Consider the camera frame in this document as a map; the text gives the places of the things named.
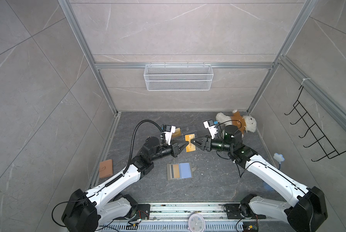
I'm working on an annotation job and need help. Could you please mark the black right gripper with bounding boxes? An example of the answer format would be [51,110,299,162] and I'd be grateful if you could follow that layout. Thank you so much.
[192,135,233,154]

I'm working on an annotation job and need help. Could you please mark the clear acrylic organizer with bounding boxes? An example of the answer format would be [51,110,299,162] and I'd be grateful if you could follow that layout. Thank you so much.
[177,126,197,140]

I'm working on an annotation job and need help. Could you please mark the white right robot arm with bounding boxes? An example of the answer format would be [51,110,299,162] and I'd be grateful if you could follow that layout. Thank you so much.
[190,125,328,232]

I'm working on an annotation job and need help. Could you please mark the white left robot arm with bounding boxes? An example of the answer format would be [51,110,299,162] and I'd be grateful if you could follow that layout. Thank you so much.
[61,137,189,232]

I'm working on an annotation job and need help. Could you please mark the white teddy bear brown sweater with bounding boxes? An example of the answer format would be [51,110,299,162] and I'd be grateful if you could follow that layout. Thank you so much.
[215,109,257,135]

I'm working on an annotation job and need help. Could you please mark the round white clock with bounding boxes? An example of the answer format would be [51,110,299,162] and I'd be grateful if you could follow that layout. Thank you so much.
[188,213,206,232]

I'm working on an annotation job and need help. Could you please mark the brown leather pouch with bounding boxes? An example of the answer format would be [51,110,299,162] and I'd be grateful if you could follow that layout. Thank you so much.
[99,159,114,178]

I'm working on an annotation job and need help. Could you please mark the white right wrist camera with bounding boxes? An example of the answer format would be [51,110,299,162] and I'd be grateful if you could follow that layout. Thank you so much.
[203,119,218,139]

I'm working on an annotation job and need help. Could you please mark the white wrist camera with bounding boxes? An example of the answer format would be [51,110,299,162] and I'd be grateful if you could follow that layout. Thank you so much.
[203,119,218,139]
[162,125,176,146]

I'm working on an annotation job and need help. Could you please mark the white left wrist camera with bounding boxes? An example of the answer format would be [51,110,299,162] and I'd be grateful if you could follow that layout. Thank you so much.
[162,125,176,146]

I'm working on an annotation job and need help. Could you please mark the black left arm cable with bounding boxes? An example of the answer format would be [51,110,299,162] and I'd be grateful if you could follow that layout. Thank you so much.
[123,119,163,175]

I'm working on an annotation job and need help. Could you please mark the white wire mesh basket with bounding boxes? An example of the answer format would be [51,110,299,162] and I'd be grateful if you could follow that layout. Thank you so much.
[144,64,213,91]

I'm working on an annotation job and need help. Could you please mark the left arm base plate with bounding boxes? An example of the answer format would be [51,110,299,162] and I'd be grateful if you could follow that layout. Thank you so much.
[128,204,151,220]

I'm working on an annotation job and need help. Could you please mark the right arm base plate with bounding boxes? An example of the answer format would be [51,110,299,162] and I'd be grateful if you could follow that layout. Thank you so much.
[223,203,267,219]

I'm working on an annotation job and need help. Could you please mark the black wire hook rack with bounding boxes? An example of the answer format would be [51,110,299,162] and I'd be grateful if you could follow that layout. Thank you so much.
[284,86,346,162]

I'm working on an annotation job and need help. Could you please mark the aluminium frame post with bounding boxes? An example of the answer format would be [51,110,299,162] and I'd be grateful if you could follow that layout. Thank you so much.
[59,0,118,115]

